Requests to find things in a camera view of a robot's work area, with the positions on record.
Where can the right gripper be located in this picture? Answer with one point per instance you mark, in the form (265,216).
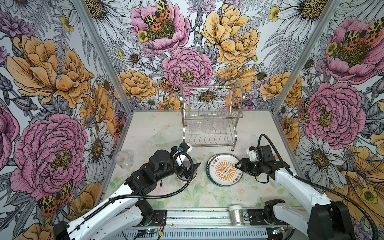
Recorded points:
(245,163)

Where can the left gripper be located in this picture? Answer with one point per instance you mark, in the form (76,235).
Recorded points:
(182,170)

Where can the green rimmed white plate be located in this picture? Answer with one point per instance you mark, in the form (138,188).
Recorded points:
(223,184)

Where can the pink patterned white plate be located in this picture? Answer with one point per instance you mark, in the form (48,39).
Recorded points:
(222,168)

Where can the lavender bowl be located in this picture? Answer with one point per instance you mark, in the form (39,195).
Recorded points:
(184,171)

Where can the dark rimmed white plate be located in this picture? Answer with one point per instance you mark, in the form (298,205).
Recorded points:
(207,169)

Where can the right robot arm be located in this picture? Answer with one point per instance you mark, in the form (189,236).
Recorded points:
(320,219)

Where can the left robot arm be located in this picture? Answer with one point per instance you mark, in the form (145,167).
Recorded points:
(135,191)

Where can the chrome two-tier dish rack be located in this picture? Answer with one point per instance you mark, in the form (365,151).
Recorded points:
(212,103)

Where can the clear glass tumbler right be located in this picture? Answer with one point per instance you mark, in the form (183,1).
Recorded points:
(221,125)

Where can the clear plastic cup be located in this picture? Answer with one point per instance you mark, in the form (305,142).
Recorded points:
(125,159)

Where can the green circuit board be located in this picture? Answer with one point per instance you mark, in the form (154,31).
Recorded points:
(150,232)

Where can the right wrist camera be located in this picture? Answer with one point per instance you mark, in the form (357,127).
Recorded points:
(252,153)

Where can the white cylinder on rail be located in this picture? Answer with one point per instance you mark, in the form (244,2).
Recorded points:
(237,216)

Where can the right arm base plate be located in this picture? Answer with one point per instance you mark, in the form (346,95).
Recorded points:
(258,217)

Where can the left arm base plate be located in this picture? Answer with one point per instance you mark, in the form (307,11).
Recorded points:
(158,219)

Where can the aluminium front rail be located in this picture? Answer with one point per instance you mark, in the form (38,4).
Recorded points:
(182,219)

